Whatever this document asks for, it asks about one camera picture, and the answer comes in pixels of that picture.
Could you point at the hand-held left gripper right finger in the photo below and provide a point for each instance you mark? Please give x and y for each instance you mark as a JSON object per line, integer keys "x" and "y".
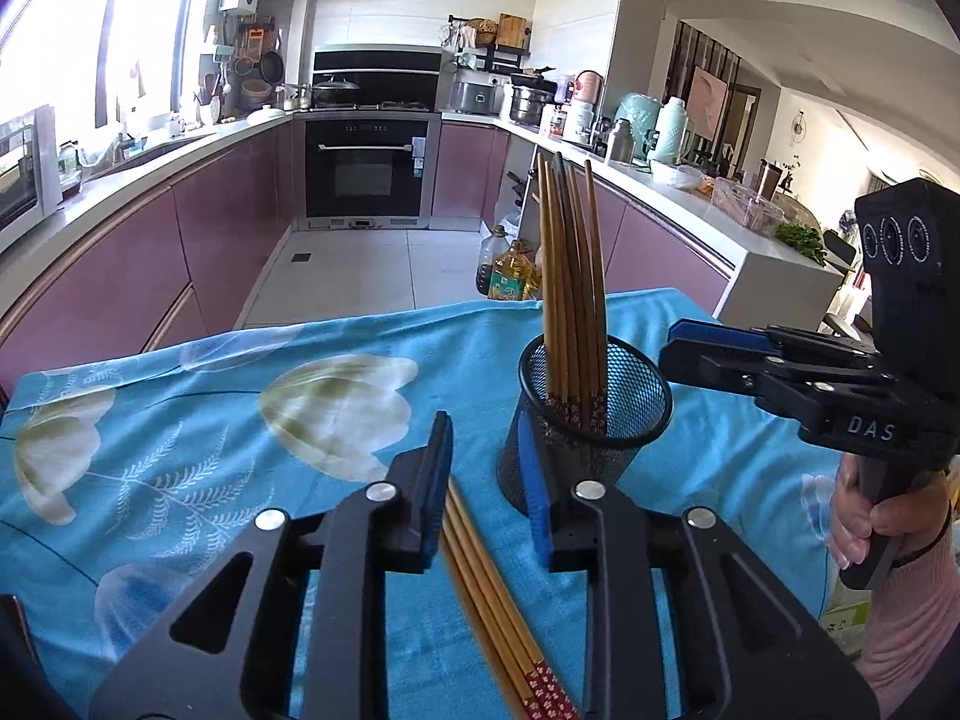
{"x": 536, "y": 510}

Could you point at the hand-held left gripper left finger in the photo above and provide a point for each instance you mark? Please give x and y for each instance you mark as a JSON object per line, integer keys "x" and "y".
{"x": 441, "y": 487}

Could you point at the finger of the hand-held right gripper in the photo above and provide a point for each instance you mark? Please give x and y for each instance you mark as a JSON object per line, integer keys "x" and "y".
{"x": 712, "y": 367}
{"x": 720, "y": 331}

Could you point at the black mesh holder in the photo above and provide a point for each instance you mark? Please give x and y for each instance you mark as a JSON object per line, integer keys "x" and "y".
{"x": 637, "y": 420}

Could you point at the red-tipped wooden chopstick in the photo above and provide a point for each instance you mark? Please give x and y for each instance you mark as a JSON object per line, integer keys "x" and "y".
{"x": 490, "y": 618}
{"x": 478, "y": 619}
{"x": 516, "y": 615}
{"x": 502, "y": 616}

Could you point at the bundle of wooden chopsticks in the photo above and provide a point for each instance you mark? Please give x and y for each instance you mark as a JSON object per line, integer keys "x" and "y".
{"x": 570, "y": 300}

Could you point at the person's right forearm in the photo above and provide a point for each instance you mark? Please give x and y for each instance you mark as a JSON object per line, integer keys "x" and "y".
{"x": 915, "y": 615}

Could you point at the person's right hand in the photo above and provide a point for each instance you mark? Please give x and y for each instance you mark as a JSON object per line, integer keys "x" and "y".
{"x": 847, "y": 517}

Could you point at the pink base cabinet run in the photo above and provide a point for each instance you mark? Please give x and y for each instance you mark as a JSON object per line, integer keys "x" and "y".
{"x": 660, "y": 240}
{"x": 150, "y": 262}

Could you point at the green leafy vegetables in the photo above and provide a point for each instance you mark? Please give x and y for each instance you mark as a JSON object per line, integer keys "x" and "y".
{"x": 799, "y": 240}

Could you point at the clear plastic food container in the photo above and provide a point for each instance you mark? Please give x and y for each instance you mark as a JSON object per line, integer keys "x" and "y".
{"x": 746, "y": 206}

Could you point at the brown tumbler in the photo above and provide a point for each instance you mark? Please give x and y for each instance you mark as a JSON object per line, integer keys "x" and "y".
{"x": 769, "y": 180}

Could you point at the light green thermos flask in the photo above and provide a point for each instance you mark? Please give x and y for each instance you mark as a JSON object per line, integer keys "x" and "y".
{"x": 671, "y": 131}

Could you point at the yellow cooking oil bottle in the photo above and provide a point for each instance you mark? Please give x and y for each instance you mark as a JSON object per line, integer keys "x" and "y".
{"x": 514, "y": 277}

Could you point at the steel thermos bottle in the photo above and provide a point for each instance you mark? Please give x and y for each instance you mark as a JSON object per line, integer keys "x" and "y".
{"x": 621, "y": 142}

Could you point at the blue floral tablecloth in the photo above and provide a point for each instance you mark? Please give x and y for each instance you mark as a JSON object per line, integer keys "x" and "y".
{"x": 225, "y": 465}

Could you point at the dark liquid plastic bottle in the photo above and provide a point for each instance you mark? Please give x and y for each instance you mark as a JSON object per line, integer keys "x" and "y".
{"x": 489, "y": 270}

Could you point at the mint green kettle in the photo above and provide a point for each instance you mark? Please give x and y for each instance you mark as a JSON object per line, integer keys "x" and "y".
{"x": 637, "y": 114}

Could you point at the white jar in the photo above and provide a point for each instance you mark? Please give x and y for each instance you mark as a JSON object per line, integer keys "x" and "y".
{"x": 579, "y": 124}

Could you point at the pink electric kettle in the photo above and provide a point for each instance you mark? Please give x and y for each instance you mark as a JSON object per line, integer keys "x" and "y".
{"x": 590, "y": 86}

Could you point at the stainless steel pot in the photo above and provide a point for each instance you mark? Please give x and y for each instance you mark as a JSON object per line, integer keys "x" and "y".
{"x": 531, "y": 106}

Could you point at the black built-in oven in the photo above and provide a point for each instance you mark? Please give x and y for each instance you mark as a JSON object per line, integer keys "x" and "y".
{"x": 360, "y": 172}

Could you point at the silver rice cooker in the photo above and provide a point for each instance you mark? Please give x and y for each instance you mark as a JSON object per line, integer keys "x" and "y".
{"x": 472, "y": 94}

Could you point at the wooden cutting board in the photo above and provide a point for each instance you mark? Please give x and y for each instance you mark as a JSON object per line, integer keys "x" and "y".
{"x": 512, "y": 31}

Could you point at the white lidded dish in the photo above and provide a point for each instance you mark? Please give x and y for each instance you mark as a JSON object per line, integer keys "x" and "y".
{"x": 268, "y": 115}

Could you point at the wok with glass lid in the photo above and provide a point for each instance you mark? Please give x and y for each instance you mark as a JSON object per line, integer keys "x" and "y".
{"x": 335, "y": 90}

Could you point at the black range hood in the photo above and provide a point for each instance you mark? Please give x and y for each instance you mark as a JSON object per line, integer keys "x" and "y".
{"x": 375, "y": 64}

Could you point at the hanging frying pan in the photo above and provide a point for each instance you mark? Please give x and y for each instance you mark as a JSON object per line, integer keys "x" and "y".
{"x": 271, "y": 69}

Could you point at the white kitchen countertop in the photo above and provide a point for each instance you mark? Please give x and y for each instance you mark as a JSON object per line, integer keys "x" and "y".
{"x": 105, "y": 181}

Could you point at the white toaster oven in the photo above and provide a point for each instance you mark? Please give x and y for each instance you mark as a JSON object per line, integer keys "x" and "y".
{"x": 19, "y": 180}

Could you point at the kitchen window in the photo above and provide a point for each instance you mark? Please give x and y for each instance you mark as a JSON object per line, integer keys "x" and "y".
{"x": 67, "y": 37}

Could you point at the round wall clock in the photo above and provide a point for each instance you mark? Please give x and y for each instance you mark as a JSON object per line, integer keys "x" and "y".
{"x": 801, "y": 127}

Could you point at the framed wall picture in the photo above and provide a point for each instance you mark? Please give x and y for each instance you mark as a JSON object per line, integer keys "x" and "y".
{"x": 709, "y": 101}

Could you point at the black wall rack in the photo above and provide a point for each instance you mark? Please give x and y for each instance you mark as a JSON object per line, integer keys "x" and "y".
{"x": 480, "y": 60}

